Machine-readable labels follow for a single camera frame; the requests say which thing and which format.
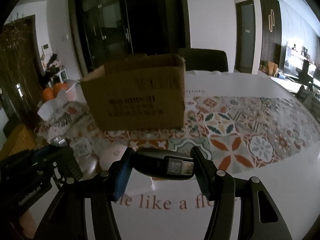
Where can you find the black rounded triangular device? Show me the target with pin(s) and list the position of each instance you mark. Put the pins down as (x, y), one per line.
(163, 164)

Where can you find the orange fruit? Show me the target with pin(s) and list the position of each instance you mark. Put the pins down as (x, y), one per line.
(58, 87)
(47, 94)

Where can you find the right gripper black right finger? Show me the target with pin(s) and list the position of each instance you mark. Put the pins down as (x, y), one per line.
(260, 218)

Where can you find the black dining chair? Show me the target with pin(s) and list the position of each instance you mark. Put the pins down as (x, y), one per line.
(204, 59)

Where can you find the patterned floral table mat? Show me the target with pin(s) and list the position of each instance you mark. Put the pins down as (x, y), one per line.
(236, 133)

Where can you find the white round deer night light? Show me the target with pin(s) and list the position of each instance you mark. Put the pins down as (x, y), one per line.
(110, 155)

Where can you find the orange fruit left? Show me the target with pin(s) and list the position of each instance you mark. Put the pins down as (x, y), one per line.
(47, 94)

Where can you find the dark glass cabinet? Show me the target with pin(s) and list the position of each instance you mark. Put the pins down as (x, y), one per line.
(107, 30)

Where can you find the white fruit basket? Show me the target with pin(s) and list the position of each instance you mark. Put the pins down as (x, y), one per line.
(68, 94)

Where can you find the white tv console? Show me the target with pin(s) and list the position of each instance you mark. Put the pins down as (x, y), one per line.
(291, 69)

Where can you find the silver egg-shaped device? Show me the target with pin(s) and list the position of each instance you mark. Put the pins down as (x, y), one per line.
(89, 165)

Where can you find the orange fruit right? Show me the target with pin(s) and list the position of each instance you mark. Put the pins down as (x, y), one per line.
(58, 87)

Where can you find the dark wall panel with ornament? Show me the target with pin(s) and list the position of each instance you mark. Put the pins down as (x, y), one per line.
(271, 31)

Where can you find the dark interior door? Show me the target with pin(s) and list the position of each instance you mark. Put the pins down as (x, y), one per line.
(245, 36)

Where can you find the brown cardboard box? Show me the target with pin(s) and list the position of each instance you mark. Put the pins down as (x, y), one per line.
(144, 92)

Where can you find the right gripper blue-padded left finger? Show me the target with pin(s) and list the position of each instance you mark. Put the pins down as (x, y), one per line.
(65, 217)

